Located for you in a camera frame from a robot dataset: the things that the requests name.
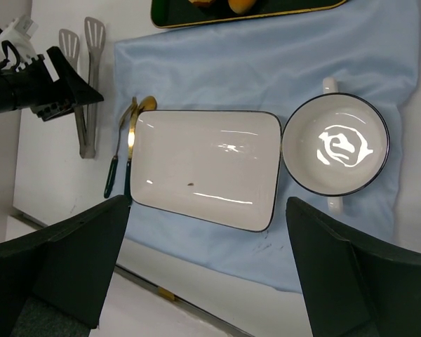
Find white bowl with handles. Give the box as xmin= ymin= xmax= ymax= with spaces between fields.
xmin=281 ymin=77 xmax=390 ymax=214

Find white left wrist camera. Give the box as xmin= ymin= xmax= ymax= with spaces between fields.
xmin=0 ymin=15 xmax=54 ymax=83

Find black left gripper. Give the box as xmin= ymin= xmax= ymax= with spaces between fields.
xmin=0 ymin=46 xmax=104 ymax=121

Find orange bagel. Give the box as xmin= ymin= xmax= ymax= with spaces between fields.
xmin=189 ymin=0 xmax=215 ymax=8

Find dark green serving tray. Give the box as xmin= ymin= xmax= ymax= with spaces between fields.
xmin=150 ymin=1 xmax=345 ymax=28

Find gold fork green handle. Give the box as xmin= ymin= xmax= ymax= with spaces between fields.
xmin=103 ymin=97 xmax=137 ymax=199

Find light blue cloth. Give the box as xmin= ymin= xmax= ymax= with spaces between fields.
xmin=114 ymin=1 xmax=420 ymax=292

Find gold knife green handle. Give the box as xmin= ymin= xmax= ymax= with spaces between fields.
xmin=124 ymin=104 xmax=138 ymax=202

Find metal serving tongs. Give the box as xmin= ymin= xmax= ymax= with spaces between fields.
xmin=58 ymin=17 xmax=106 ymax=159

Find white rectangular plate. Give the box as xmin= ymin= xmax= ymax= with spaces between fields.
xmin=130 ymin=110 xmax=281 ymax=232

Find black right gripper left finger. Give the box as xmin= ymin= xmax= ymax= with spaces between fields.
xmin=0 ymin=195 xmax=130 ymax=336

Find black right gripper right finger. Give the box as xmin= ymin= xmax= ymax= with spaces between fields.
xmin=286 ymin=197 xmax=421 ymax=336

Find small golden bread roll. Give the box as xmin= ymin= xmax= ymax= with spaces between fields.
xmin=227 ymin=0 xmax=257 ymax=15

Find gold spoon green handle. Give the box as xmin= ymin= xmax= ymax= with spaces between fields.
xmin=138 ymin=95 xmax=157 ymax=112

